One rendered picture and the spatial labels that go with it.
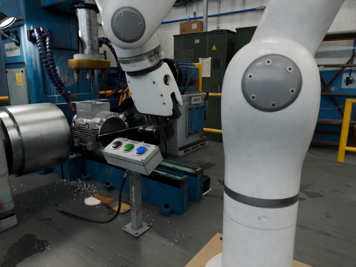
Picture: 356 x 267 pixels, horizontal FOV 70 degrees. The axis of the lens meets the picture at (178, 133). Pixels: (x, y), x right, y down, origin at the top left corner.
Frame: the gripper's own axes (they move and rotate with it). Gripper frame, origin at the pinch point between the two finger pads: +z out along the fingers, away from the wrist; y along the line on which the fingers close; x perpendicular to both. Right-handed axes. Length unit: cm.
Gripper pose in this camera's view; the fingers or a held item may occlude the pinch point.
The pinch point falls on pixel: (166, 130)
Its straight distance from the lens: 57.5
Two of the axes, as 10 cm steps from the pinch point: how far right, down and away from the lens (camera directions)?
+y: -8.0, -1.4, 5.8
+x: -5.4, 5.7, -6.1
